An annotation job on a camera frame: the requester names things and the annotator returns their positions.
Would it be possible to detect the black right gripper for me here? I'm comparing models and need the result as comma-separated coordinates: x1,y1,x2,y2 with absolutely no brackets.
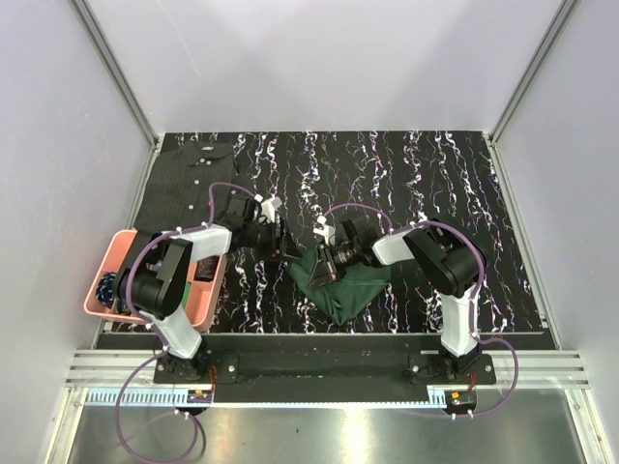
308,241,361,290

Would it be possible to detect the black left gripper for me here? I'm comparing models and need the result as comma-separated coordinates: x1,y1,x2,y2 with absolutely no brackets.
244,217,303,262

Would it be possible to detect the green cloth napkin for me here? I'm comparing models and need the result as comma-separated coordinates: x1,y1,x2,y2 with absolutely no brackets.
286,248,391,326

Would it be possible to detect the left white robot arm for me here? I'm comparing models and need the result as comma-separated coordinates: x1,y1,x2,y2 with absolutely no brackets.
113,195,301,383

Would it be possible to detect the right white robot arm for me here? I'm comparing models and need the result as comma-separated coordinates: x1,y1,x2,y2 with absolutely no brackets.
309,218,486,384

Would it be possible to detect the dark brown rolled cloth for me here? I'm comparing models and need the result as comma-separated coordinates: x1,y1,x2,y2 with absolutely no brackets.
193,256,220,282

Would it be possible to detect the green rolled cloth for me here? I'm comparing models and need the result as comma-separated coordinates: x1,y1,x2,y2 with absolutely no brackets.
181,282,191,307

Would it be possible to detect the dark pinstriped shirt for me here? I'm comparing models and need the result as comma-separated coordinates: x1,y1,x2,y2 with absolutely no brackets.
133,141,238,232

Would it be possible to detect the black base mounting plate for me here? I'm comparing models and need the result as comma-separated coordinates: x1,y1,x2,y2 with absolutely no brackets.
154,334,496,405

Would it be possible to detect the yellow patterned rolled tie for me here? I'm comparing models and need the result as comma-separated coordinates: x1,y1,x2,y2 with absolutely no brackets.
116,302,132,316

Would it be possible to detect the pink compartment tray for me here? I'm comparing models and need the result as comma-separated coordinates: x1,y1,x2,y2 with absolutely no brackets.
83,230,227,332

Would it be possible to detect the blue patterned rolled tie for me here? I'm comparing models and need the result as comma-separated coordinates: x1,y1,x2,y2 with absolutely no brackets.
95,272,116,307

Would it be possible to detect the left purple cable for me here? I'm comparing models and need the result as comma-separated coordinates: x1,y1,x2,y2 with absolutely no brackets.
113,181,262,457

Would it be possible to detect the aluminium frame rail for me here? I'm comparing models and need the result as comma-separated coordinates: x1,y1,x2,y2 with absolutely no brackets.
66,350,589,389

